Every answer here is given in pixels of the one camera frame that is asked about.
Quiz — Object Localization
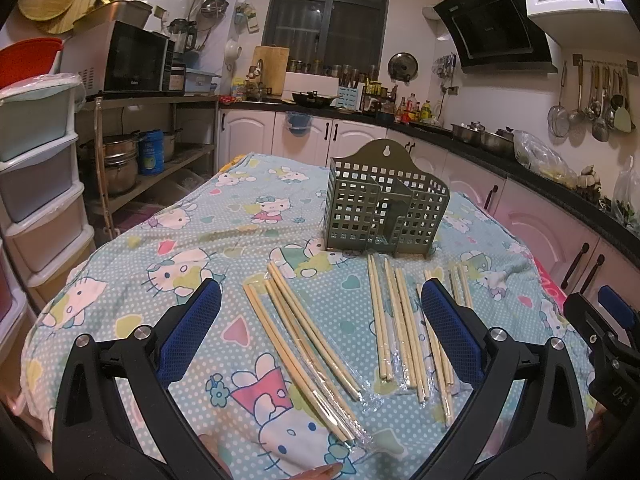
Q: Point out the chopstick pair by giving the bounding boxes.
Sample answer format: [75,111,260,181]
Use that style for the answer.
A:
[243,278,371,446]
[423,315,454,427]
[268,263,363,402]
[384,259,430,404]
[367,254,394,382]
[448,262,474,309]

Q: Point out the dark kitchen window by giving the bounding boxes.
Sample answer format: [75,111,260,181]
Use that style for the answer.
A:
[262,0,388,73]

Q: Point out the left hand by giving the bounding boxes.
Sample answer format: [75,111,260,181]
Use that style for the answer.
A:
[198,434,342,480]

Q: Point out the white lower cabinets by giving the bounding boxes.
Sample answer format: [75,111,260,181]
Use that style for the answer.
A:
[216,104,639,307]

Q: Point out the plastic drawer tower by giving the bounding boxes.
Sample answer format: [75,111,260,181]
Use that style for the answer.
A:
[1,74,94,310]

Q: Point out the black countertop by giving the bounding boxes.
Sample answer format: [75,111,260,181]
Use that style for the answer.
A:
[219,98,640,266]

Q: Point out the plastic bag of food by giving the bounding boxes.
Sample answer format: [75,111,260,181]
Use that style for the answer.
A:
[513,130,577,188]

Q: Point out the hello kitty tablecloth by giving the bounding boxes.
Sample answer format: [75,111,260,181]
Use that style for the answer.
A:
[21,154,593,479]

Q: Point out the hanging ladle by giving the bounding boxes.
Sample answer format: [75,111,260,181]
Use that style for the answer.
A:
[568,58,585,128]

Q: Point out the steel pot on counter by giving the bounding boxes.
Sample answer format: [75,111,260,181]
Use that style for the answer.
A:
[451,122,515,159]

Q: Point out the hanging strainer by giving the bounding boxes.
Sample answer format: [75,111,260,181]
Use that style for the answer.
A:
[547,63,570,139]

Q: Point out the wooden shelf rack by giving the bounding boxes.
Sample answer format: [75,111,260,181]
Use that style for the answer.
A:
[76,94,218,242]

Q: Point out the stacked steel pots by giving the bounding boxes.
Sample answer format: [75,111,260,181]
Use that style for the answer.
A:
[79,132,138,196]

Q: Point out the green plastic utensil caddy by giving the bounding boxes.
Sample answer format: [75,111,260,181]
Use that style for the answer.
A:
[323,139,450,256]

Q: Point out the blue canister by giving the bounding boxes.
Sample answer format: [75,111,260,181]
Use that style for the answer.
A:
[138,129,164,176]

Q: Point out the oil bottles group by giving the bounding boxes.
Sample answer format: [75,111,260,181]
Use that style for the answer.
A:
[395,93,433,125]

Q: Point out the hanging pot lid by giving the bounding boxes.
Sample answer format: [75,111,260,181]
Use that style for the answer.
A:
[387,52,419,82]

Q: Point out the black range hood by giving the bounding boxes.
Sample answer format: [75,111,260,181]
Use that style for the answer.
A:
[435,0,558,75]

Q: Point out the blue knife block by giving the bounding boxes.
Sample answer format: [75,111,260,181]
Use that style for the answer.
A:
[334,84,363,110]

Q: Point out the black microwave oven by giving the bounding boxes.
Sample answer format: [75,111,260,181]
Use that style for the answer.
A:
[60,21,174,96]

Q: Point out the red plastic basin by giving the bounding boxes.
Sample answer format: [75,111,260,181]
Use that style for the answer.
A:
[0,37,63,89]

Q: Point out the black wok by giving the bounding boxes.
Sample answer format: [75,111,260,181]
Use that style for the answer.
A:
[292,91,337,110]

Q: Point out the blender jug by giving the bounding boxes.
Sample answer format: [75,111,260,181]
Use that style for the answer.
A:
[168,18,198,54]

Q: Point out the wooden cutting board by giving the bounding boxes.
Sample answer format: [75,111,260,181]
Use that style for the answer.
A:
[252,46,290,98]

